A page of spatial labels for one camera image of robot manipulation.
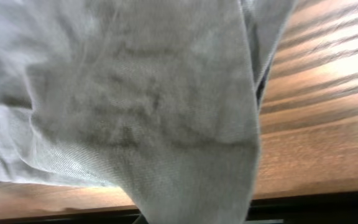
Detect grey shorts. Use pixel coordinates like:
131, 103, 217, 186
0, 0, 295, 224

